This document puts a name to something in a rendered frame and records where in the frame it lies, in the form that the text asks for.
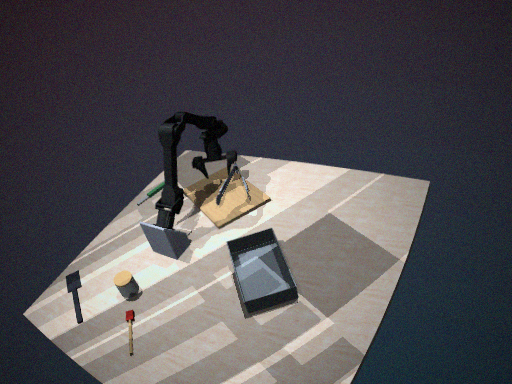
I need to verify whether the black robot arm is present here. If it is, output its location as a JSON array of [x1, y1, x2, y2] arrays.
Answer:
[[153, 111, 228, 230]]

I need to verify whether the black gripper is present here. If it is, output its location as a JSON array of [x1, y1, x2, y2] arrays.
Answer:
[[192, 144, 237, 179]]

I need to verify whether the black spatula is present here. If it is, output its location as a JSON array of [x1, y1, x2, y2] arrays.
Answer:
[[65, 271, 83, 324]]

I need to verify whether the dark grey jar with tan lid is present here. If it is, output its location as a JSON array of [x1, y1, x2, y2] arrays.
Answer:
[[113, 270, 139, 298]]

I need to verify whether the light brown wooden board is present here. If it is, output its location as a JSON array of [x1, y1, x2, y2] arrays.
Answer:
[[183, 166, 271, 229]]

